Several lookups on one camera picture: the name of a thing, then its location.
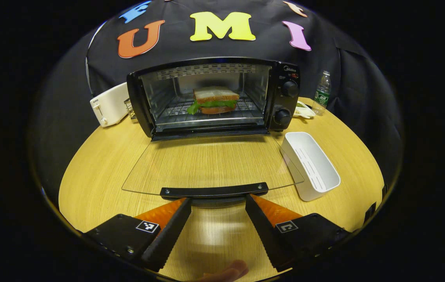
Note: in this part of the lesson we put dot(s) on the clear plastic water bottle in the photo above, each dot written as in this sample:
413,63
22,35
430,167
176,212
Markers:
321,96

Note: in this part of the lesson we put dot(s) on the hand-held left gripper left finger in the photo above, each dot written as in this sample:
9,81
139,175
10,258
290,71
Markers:
169,233

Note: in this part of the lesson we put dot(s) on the white crumpled wrapper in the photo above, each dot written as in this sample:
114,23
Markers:
304,111

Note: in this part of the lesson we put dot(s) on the white toaster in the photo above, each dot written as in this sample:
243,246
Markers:
108,105

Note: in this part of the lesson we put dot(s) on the black electric oven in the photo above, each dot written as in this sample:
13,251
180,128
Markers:
285,102

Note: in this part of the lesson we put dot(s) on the white plastic tray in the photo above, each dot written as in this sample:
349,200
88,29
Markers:
312,164

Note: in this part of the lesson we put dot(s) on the black backdrop cloth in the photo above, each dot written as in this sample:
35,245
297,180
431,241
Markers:
175,51

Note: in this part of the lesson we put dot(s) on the toast lettuce sandwich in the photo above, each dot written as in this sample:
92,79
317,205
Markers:
214,94

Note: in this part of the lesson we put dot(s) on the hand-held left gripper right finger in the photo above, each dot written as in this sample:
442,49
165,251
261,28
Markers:
263,231

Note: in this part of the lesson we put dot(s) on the small clear glass holder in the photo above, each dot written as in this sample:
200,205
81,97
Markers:
130,111

